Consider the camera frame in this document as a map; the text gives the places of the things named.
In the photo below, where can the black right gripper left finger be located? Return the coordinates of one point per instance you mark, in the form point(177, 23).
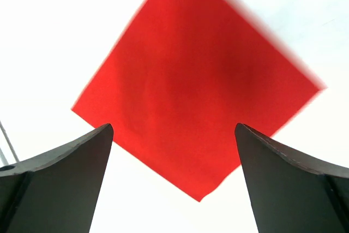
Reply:
point(56, 191)

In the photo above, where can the red paper napkin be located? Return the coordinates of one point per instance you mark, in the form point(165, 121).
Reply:
point(180, 78)

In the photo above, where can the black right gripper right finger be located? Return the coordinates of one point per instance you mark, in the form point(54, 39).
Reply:
point(291, 191)

